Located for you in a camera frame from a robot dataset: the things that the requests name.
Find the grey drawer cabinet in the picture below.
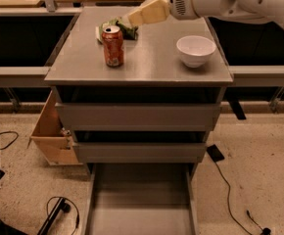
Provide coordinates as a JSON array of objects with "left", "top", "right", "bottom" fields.
[{"left": 43, "top": 5, "right": 234, "bottom": 173}]

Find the black stand with cable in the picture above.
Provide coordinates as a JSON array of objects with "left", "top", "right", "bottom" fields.
[{"left": 37, "top": 196, "right": 80, "bottom": 235}]

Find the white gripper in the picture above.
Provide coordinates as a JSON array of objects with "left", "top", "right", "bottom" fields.
[{"left": 121, "top": 0, "right": 197, "bottom": 27}]

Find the white ceramic bowl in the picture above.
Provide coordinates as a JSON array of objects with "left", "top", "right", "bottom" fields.
[{"left": 176, "top": 35, "right": 216, "bottom": 68}]

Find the black power adapter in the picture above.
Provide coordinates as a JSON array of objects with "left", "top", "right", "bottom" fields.
[{"left": 207, "top": 145, "right": 224, "bottom": 163}]

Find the grey middle drawer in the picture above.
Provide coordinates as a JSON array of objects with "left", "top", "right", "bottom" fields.
[{"left": 73, "top": 143, "right": 206, "bottom": 164}]

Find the grey open bottom drawer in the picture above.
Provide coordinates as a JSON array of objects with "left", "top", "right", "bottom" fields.
[{"left": 81, "top": 164, "right": 199, "bottom": 235}]

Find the black cable on right floor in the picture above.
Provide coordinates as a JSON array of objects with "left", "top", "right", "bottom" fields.
[{"left": 213, "top": 160, "right": 272, "bottom": 235}]

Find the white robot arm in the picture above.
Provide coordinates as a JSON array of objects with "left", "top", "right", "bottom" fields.
[{"left": 121, "top": 0, "right": 284, "bottom": 30}]

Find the brown cardboard box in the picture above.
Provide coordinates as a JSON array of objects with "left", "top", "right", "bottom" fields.
[{"left": 30, "top": 92, "right": 78, "bottom": 165}]

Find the grey metal rail right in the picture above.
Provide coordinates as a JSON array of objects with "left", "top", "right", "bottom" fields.
[{"left": 228, "top": 66, "right": 284, "bottom": 87}]

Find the grey metal rail left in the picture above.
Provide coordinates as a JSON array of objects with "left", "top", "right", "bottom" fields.
[{"left": 0, "top": 67, "right": 49, "bottom": 88}]

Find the red coke can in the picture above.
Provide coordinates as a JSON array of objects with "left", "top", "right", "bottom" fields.
[{"left": 102, "top": 25, "right": 124, "bottom": 67}]

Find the grey top drawer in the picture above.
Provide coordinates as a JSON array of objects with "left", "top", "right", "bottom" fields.
[{"left": 56, "top": 103, "right": 220, "bottom": 131}]

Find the green chip bag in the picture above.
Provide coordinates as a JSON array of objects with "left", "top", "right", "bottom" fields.
[{"left": 95, "top": 17, "right": 138, "bottom": 43}]

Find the grey metal rail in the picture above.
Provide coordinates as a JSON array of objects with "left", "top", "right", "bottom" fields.
[
  {"left": 0, "top": 67, "right": 49, "bottom": 88},
  {"left": 228, "top": 66, "right": 284, "bottom": 87}
]

